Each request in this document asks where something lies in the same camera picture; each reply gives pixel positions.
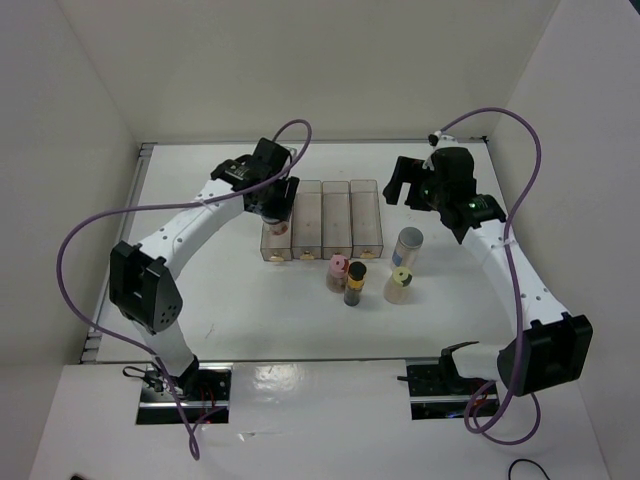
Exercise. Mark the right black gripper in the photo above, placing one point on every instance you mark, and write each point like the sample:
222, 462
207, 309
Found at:
408, 170

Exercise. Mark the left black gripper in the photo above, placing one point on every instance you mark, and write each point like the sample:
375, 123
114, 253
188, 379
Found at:
281, 209

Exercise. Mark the silver lid blue label jar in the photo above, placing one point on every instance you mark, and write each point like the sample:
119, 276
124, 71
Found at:
408, 245

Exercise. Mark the red label spice jar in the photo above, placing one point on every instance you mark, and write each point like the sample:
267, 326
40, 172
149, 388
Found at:
274, 226

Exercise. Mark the yellow lid spice bottle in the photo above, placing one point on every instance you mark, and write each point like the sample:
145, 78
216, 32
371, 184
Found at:
396, 290

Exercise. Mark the black cap gold bottle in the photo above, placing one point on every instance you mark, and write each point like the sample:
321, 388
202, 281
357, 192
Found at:
354, 284

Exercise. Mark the pink lid spice bottle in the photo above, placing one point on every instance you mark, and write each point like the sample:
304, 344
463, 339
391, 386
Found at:
336, 277

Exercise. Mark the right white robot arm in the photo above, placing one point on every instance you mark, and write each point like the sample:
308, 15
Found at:
550, 344

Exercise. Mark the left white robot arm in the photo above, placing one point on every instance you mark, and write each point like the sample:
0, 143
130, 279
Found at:
142, 277

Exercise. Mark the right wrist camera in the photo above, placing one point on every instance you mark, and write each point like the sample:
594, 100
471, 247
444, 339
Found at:
434, 138

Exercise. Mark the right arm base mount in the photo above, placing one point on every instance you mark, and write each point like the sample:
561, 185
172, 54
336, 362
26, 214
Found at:
431, 396

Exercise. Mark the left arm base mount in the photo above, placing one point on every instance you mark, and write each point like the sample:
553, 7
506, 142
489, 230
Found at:
207, 401

